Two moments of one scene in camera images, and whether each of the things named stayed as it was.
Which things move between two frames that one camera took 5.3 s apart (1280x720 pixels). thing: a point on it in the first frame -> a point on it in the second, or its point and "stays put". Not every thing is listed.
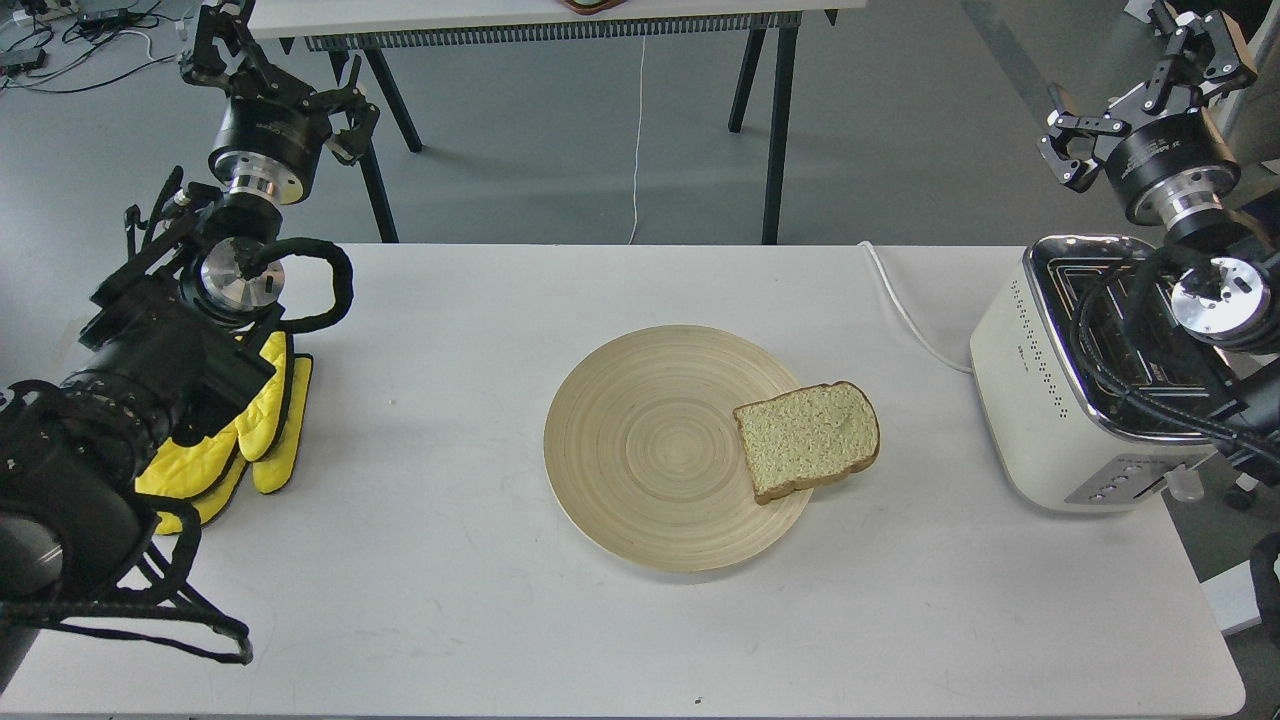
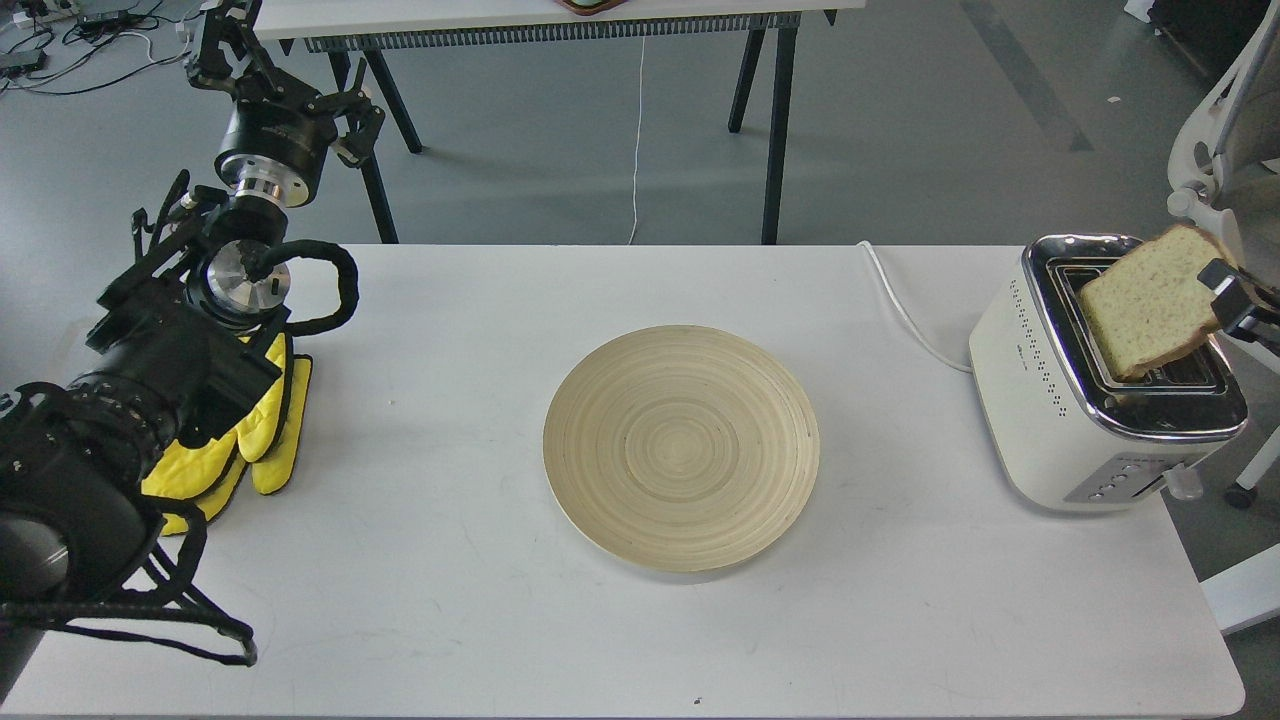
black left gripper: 273,126 stays put
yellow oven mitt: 204,473 stays put
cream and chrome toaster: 1098,396 stays put
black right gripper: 1172,166 -> 1246,309
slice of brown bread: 807,436 -> 1150,305
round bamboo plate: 644,455 stays put
